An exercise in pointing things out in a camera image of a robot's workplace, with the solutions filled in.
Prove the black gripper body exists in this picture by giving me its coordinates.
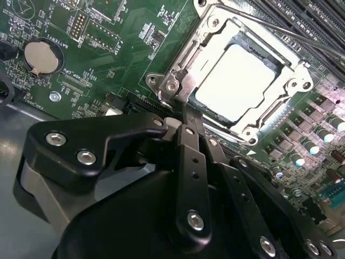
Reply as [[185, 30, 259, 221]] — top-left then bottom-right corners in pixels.
[[51, 151, 270, 259]]

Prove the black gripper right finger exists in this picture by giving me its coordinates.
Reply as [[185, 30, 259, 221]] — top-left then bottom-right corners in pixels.
[[185, 104, 340, 259]]

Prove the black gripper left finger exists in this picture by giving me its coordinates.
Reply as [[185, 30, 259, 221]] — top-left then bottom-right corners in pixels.
[[12, 104, 213, 254]]

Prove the silver-topped CPU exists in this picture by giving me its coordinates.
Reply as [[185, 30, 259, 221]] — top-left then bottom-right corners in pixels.
[[193, 44, 279, 122]]

